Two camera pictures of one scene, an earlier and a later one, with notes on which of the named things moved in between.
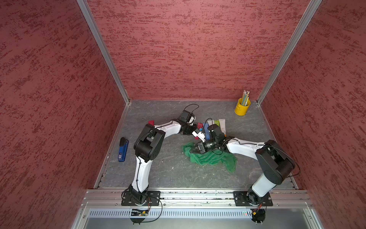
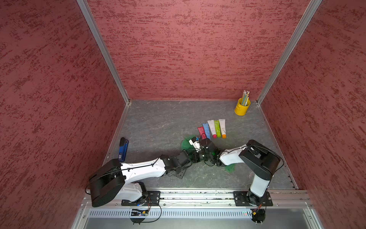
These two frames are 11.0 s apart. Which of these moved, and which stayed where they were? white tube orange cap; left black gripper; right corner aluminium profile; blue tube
Moved: left black gripper
Stayed: right corner aluminium profile; white tube orange cap; blue tube
